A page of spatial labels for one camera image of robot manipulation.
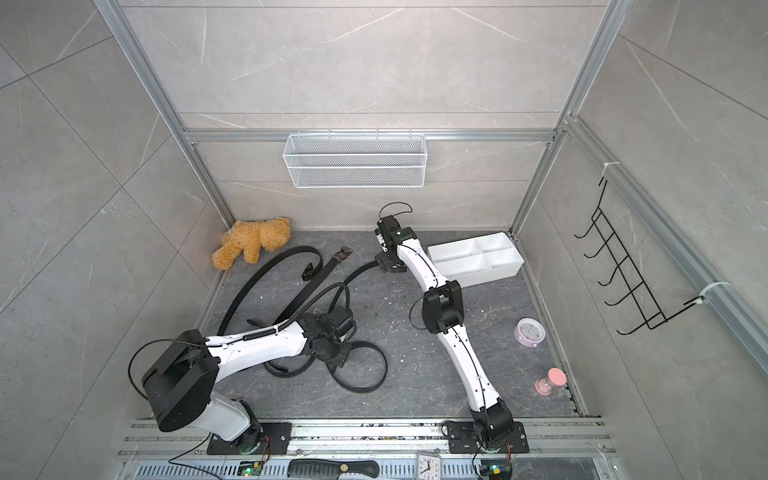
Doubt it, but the green circuit board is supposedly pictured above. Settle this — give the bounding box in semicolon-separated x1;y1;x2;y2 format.
237;461;264;477
478;461;513;480

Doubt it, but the black belt with silver buckle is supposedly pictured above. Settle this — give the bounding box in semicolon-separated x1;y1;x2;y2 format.
262;261;388;394

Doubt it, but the white compartment storage tray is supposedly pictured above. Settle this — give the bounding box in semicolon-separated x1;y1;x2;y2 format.
428;232;524;288

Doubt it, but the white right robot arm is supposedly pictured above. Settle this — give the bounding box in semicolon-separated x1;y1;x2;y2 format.
375;215;515;448

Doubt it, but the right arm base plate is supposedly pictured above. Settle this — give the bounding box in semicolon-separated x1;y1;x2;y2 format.
440;420;530;454

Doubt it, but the right green circuit board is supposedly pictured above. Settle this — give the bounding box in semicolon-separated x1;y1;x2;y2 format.
478;461;513;480

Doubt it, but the small white clock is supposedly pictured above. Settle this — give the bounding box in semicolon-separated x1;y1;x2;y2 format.
416;453;442;480

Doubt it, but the black comb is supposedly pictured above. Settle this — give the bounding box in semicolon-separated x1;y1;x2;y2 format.
286;458;380;479

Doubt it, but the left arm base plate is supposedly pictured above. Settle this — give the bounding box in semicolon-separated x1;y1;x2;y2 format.
206;422;293;455

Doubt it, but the black wire hook rack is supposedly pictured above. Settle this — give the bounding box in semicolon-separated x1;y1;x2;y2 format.
573;178;705;336

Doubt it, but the left green circuit board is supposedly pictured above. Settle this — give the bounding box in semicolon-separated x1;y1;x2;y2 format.
237;461;264;477

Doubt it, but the white wire mesh basket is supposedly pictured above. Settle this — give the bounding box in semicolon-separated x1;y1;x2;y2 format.
283;132;428;189

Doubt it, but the brown teddy bear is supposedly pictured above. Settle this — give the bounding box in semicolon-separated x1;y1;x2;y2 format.
211;217;291;271

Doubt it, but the black belt with dark buckle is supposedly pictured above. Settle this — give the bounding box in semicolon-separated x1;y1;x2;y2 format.
217;246;353;336

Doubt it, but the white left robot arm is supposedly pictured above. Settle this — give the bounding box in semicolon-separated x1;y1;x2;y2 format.
141;306;355;445

